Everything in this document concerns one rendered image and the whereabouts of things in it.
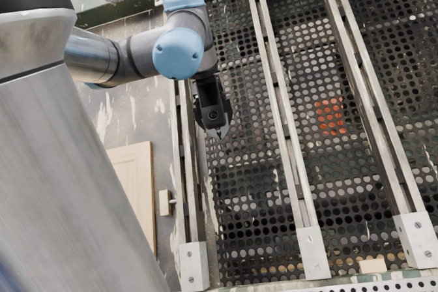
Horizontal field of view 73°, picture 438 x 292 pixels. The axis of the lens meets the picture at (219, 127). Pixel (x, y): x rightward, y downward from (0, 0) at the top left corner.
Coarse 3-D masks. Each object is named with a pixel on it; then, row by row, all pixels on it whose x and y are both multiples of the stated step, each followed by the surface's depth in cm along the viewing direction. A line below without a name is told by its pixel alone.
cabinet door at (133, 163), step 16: (144, 144) 105; (112, 160) 106; (128, 160) 105; (144, 160) 103; (128, 176) 103; (144, 176) 101; (128, 192) 101; (144, 192) 99; (144, 208) 97; (144, 224) 95
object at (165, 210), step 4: (160, 192) 96; (164, 192) 96; (168, 192) 96; (160, 196) 96; (164, 196) 95; (168, 196) 96; (160, 200) 95; (164, 200) 95; (168, 200) 95; (160, 204) 95; (164, 204) 94; (168, 204) 94; (160, 208) 94; (164, 208) 94; (168, 208) 94; (160, 212) 94; (164, 212) 93; (168, 212) 93
